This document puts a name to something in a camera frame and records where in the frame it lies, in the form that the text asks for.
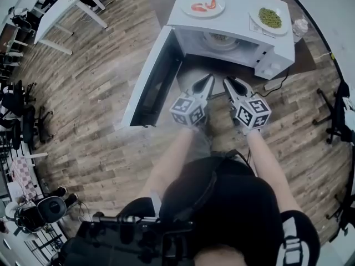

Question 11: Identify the person's right forearm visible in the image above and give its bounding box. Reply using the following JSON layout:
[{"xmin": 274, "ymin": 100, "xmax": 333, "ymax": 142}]
[{"xmin": 246, "ymin": 129, "xmax": 303, "ymax": 214}]

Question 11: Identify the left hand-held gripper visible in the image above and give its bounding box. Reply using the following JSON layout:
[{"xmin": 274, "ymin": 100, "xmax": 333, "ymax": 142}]
[{"xmin": 169, "ymin": 73, "xmax": 215, "ymax": 127}]

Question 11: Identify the white plate with peas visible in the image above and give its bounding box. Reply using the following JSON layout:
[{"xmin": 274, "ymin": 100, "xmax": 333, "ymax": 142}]
[{"xmin": 249, "ymin": 6, "xmax": 290, "ymax": 36}]

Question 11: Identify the thin black cable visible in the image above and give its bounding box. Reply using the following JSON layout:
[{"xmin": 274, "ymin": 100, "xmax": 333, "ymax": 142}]
[{"xmin": 226, "ymin": 149, "xmax": 256, "ymax": 176}]

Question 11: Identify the clear plastic bottle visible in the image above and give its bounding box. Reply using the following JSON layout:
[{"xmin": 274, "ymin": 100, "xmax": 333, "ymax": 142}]
[{"xmin": 292, "ymin": 16, "xmax": 310, "ymax": 43}]

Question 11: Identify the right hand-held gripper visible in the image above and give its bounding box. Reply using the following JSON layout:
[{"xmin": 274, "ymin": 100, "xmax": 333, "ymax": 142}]
[{"xmin": 223, "ymin": 76, "xmax": 272, "ymax": 130}]

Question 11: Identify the grey backpack strap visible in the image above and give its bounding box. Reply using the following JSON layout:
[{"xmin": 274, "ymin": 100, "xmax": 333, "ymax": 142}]
[{"xmin": 277, "ymin": 216, "xmax": 307, "ymax": 266}]

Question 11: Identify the person's black shirt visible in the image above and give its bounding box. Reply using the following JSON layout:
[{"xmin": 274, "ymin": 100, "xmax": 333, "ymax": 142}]
[{"xmin": 119, "ymin": 156, "xmax": 321, "ymax": 266}]

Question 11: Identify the black office chair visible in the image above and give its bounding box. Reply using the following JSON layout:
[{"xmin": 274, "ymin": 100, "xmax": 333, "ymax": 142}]
[
  {"xmin": 312, "ymin": 79, "xmax": 355, "ymax": 145},
  {"xmin": 0, "ymin": 80, "xmax": 54, "ymax": 151}
]

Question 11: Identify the checked cloth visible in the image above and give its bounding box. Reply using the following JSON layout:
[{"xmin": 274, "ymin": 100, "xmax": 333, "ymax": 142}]
[{"xmin": 10, "ymin": 156, "xmax": 38, "ymax": 202}]

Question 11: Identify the white table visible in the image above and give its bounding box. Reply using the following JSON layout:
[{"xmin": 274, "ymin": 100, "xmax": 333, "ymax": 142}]
[{"xmin": 33, "ymin": 0, "xmax": 109, "ymax": 55}]

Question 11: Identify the white microwave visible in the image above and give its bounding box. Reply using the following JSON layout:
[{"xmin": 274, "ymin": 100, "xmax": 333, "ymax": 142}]
[{"xmin": 121, "ymin": 0, "xmax": 296, "ymax": 129}]

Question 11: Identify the pile of green peas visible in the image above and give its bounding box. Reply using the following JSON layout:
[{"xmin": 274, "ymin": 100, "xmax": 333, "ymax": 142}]
[{"xmin": 258, "ymin": 7, "xmax": 283, "ymax": 29}]

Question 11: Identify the white cable with yellow plug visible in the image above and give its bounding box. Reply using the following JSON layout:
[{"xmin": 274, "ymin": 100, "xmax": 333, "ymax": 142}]
[{"xmin": 315, "ymin": 50, "xmax": 337, "ymax": 64}]

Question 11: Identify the black microwave power cable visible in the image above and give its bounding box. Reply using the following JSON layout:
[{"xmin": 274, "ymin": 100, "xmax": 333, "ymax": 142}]
[{"xmin": 257, "ymin": 67, "xmax": 291, "ymax": 97}]

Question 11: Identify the person's left forearm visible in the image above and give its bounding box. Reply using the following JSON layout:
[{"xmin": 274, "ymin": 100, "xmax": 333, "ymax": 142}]
[{"xmin": 138, "ymin": 125, "xmax": 202, "ymax": 202}]

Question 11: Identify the black head camera mount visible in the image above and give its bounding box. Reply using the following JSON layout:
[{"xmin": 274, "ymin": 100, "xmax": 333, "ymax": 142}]
[{"xmin": 59, "ymin": 211, "xmax": 195, "ymax": 266}]

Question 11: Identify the grey power strip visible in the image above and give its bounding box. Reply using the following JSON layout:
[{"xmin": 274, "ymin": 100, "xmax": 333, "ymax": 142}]
[{"xmin": 263, "ymin": 77, "xmax": 287, "ymax": 91}]

